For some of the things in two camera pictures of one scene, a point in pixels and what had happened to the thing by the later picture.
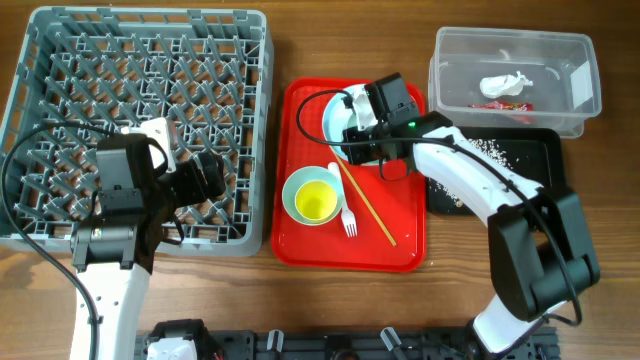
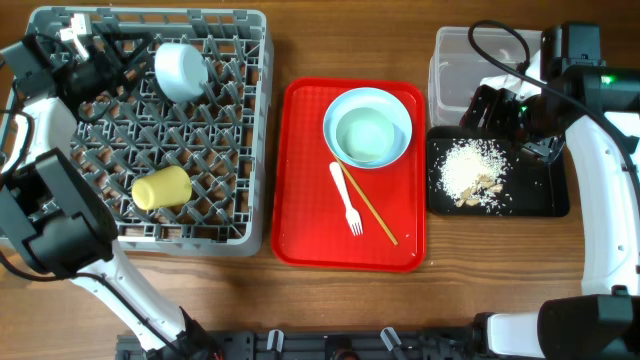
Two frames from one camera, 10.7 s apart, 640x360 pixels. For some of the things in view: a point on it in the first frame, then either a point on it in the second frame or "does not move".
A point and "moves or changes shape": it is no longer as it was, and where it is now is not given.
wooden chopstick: (384, 229) does not move
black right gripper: (351, 137) to (483, 98)
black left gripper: (198, 192) to (117, 73)
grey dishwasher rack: (88, 73) does not move
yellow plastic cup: (315, 200) moves or changes shape
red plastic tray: (298, 141) does not move
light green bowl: (311, 196) moves or changes shape
